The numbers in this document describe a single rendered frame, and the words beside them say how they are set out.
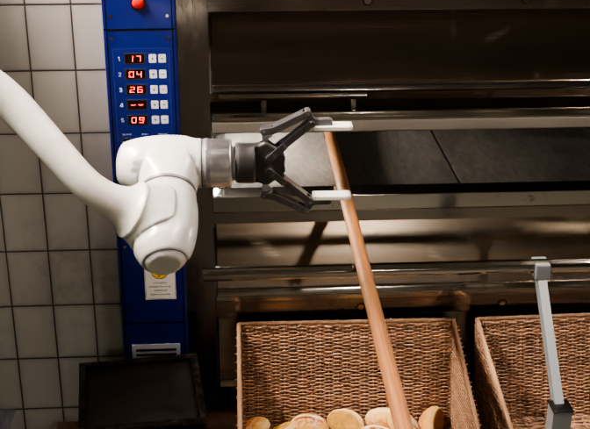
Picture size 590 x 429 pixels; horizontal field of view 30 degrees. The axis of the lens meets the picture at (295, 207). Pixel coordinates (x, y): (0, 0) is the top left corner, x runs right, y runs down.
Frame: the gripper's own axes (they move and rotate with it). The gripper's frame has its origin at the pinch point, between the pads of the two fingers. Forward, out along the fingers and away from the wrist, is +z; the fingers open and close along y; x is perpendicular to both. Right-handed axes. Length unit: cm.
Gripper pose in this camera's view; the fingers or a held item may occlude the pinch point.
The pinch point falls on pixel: (344, 160)
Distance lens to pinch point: 201.5
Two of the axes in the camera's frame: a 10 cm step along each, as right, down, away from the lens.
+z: 10.0, -0.2, 0.5
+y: -0.1, 9.2, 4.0
